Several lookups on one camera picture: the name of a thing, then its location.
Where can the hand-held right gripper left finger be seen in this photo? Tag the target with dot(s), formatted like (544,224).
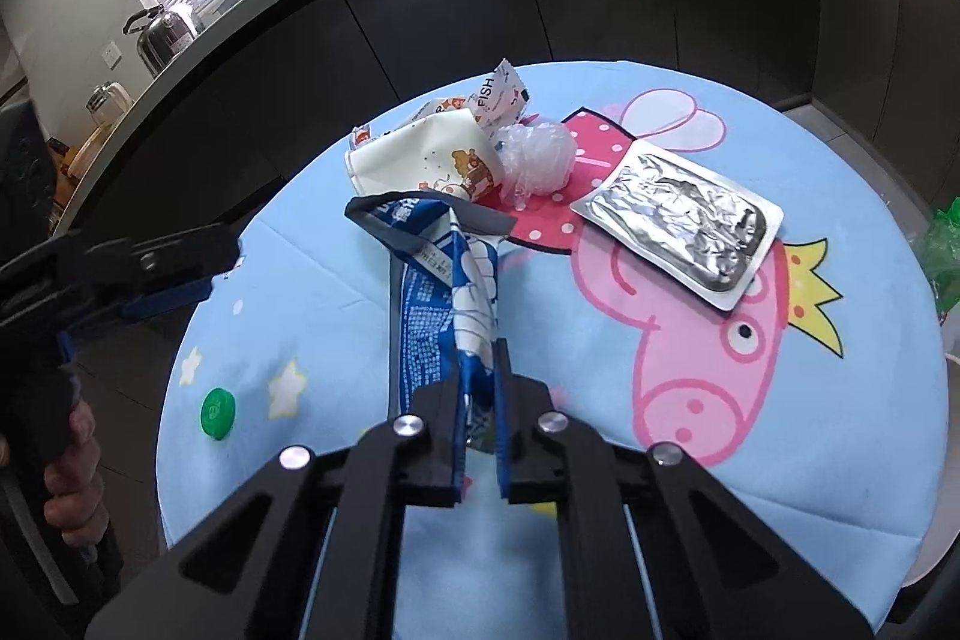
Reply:
(435,452)

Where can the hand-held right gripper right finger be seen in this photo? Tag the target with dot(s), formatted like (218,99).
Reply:
(501,437)

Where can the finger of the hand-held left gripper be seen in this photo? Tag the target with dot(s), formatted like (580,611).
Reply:
(172,251)
(169,299)

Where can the blue and white wrapper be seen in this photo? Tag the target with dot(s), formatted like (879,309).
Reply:
(435,325)

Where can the person's left hand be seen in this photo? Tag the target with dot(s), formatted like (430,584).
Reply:
(75,497)

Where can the green bottle cap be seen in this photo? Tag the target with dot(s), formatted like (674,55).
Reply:
(218,413)

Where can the woven basket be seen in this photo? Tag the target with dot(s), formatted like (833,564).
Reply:
(79,156)

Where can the glass jug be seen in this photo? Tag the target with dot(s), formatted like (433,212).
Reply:
(109,104)

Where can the blue cartoon printed tablecloth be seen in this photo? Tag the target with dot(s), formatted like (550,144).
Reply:
(675,520)

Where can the stainless steel kettle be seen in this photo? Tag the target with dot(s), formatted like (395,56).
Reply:
(166,44)

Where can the cream cartoon printed bag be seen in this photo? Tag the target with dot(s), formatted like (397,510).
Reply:
(420,153)

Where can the silver foil tray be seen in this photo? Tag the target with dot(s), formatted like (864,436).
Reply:
(675,220)

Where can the crumpled clear plastic ball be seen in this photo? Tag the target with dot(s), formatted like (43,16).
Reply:
(536,160)

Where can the small white torn packet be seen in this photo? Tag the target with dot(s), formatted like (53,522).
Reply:
(499,93)

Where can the green plastic bottle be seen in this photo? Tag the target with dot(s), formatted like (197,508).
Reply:
(945,250)

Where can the white wall socket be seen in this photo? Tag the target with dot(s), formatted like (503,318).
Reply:
(112,54)

